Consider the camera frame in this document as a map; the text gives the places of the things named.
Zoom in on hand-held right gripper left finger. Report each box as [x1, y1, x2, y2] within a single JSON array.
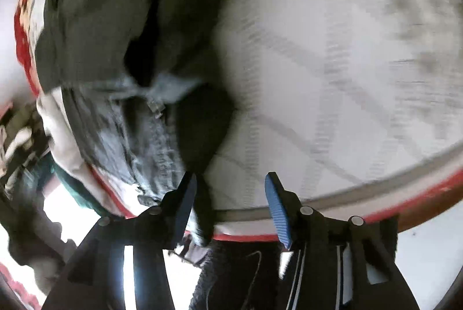
[[41, 172, 198, 310]]

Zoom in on blue denim jeans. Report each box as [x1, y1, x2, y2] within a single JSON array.
[[61, 73, 203, 209]]

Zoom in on white patterned red-edged blanket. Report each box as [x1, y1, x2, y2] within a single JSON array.
[[201, 0, 463, 243]]

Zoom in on white cloth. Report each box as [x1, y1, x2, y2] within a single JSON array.
[[36, 88, 145, 220]]

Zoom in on dark fuzzy cloth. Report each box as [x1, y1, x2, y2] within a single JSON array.
[[189, 241, 283, 310]]

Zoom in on green cloth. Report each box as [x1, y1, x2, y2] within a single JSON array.
[[54, 165, 109, 218]]

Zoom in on dark grey garment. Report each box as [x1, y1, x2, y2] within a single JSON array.
[[34, 0, 232, 94]]

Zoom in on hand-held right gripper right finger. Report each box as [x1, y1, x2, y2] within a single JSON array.
[[264, 171, 421, 310]]

